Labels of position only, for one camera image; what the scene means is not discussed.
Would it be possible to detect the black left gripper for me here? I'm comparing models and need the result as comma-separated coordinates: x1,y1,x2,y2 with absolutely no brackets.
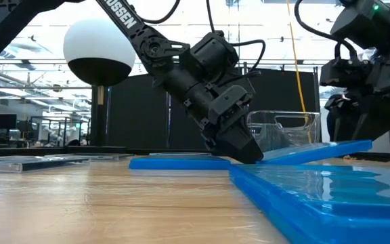
184,84,264,165

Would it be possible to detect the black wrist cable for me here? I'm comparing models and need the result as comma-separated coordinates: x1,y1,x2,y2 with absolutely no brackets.
135,0,267,77
294,0,359,60

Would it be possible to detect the clear plastic bin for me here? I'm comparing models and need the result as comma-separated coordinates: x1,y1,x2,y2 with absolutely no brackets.
247,110,321,153

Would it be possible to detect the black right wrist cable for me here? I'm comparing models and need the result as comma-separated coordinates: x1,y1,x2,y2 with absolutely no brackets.
294,0,359,60

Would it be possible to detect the dark computer monitor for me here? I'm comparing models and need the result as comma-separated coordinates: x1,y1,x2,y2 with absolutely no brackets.
0,113,18,130

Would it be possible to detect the black aluminium table frame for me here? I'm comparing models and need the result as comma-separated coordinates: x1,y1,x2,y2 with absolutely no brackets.
0,145,390,161

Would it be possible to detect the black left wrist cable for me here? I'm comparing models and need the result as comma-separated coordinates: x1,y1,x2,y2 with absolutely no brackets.
135,0,267,77

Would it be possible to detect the black workstation frame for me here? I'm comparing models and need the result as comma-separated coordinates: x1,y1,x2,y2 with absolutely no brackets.
28,115,91,147

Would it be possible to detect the white globe lamp black base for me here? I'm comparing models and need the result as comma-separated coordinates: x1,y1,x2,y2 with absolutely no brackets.
62,18,137,155

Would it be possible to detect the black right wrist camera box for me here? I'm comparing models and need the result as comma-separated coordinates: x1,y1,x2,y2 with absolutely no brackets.
319,56,372,88

